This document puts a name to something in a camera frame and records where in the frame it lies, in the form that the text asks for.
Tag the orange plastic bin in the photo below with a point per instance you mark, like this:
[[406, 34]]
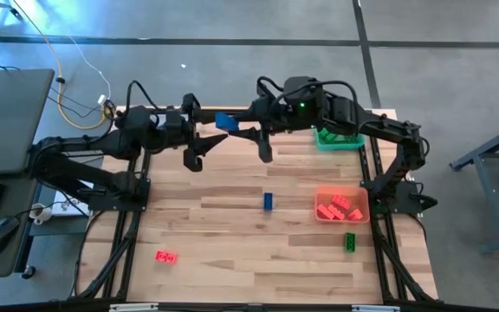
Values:
[[360, 197]]

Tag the white mug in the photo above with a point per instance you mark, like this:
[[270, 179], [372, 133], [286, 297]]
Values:
[[41, 213]]

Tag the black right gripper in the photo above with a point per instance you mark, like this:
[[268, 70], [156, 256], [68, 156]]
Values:
[[275, 115]]

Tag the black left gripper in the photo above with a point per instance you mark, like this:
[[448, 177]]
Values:
[[178, 128]]

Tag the black desk caster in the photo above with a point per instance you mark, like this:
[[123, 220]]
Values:
[[27, 272]]

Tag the blue toy building block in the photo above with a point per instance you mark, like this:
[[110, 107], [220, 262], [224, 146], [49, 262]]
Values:
[[226, 122], [268, 201]]

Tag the white frame bracket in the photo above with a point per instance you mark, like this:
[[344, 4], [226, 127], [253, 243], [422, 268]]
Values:
[[375, 308], [132, 307]]

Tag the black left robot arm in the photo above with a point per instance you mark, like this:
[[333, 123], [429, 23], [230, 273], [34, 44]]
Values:
[[59, 164]]

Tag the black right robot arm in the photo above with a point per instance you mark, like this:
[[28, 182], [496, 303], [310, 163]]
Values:
[[388, 128]]

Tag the black computer mouse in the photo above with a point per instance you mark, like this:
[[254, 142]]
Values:
[[0, 234]]

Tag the black aluminium table frame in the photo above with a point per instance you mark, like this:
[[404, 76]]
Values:
[[384, 260]]

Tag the green plastic bin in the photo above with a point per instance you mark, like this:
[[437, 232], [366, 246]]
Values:
[[340, 146]]

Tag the grey metal table frame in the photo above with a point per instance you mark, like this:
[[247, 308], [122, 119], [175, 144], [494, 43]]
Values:
[[490, 197]]

